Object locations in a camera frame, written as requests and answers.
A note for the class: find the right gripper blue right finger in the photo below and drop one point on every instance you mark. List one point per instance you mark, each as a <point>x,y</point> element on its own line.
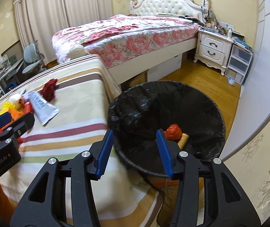
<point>173,164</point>

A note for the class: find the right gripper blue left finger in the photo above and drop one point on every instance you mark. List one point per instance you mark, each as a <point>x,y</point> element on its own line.
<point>100,152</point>

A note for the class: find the orange red plastic bag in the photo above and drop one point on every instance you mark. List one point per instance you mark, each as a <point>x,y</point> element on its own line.
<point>173,133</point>

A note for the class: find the black lined trash bin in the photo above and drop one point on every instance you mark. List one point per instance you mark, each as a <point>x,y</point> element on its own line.
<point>136,115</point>

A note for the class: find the yellow foam fruit net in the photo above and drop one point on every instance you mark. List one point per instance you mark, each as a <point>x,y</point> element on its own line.
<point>6,106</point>

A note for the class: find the orange foam fruit net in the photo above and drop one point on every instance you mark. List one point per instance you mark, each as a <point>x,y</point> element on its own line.
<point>15,114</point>

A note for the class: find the white crumpled paper ball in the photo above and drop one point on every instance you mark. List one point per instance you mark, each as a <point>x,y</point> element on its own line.
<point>15,99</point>

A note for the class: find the red snack wrapper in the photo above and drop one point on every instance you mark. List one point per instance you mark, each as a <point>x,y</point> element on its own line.
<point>28,108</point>

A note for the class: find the white squeeze tube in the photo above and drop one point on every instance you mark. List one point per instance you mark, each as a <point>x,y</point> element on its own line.
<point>44,110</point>

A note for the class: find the study desk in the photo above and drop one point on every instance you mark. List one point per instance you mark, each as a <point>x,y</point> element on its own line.
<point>10,72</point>

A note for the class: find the dark red crumpled cloth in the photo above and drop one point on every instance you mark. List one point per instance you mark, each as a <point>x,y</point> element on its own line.
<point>48,90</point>

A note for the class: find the striped beige bed cover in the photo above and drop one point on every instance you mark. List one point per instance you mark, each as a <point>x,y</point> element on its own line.
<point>83,92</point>

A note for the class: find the light blue desk chair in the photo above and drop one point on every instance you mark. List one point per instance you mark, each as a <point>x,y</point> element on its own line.
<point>34,59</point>

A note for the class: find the white storage box under bed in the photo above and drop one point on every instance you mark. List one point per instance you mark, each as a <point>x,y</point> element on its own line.
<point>165,68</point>

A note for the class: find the floral pink bedspread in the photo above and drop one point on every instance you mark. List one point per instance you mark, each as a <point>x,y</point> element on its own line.
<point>122,38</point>

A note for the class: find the white nightstand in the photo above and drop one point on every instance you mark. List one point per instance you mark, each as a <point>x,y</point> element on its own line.
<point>213,49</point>

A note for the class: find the beige curtains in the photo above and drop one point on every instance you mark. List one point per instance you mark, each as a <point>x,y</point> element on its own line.
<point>39,20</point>

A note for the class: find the clear plastic drawer unit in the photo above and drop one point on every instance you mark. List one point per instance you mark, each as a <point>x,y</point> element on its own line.
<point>239,63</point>

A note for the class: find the white tufted headboard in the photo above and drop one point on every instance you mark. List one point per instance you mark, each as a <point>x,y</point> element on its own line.
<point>169,8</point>

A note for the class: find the white bed frame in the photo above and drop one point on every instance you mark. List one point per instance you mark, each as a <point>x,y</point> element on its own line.
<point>139,64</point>

